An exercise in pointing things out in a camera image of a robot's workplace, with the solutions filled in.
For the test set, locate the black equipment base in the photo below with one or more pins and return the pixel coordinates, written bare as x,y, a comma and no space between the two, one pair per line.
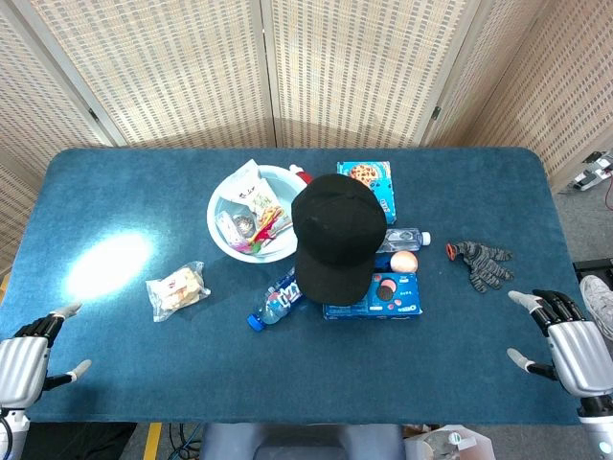
594,266

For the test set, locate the round silver foil packet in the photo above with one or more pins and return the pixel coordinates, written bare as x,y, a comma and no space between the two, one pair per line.
243,223

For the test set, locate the colourful feather shuttlecock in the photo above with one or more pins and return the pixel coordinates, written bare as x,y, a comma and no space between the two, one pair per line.
261,237

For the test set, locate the purple white snack packet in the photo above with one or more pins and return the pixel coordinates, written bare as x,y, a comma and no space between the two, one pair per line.
225,230

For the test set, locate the woven folding screen panel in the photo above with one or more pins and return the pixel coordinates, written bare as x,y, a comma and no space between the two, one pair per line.
565,86
167,67
483,62
29,96
364,67

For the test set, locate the blue Pepsi bottle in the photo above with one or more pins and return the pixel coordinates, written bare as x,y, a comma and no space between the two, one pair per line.
275,304

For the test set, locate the black screen hinge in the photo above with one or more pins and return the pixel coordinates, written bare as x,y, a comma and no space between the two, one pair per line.
436,113
93,115

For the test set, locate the white sneaker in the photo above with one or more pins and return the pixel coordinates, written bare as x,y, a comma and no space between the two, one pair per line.
597,297

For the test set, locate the black baseball cap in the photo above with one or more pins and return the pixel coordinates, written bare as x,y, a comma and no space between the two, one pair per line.
337,230

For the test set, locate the clear water bottle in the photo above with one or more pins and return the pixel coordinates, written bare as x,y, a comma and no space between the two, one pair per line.
404,238

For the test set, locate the nut snack packet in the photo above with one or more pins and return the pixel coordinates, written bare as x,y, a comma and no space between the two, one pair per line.
268,206

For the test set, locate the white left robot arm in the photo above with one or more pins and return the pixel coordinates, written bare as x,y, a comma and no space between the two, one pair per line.
12,431

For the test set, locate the peach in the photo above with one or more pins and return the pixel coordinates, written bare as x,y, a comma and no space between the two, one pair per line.
404,262

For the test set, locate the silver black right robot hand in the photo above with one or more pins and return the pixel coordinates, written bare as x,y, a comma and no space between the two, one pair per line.
582,354

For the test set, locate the light blue plastic bowl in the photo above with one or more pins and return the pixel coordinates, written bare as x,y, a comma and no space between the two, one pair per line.
216,218

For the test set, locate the bread in clear bag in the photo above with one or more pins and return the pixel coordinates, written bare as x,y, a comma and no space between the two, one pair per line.
177,290

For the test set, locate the black bag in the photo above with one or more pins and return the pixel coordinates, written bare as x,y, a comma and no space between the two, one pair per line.
81,441

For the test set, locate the blue tablecloth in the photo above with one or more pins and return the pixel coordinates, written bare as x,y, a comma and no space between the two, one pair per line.
143,374

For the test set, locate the blue Oreo box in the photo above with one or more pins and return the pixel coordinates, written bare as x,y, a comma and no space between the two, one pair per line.
397,297

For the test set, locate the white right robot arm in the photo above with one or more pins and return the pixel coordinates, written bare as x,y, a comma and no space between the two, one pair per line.
598,426

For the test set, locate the blue cookie box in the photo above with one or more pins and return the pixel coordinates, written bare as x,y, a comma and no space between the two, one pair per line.
383,191

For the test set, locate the grey knitted work glove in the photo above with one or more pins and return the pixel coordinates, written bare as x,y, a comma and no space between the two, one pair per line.
483,263

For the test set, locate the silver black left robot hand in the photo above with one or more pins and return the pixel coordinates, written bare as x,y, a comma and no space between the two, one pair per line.
21,364

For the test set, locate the grey blue robot torso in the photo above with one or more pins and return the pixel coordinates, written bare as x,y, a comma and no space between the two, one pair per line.
301,443

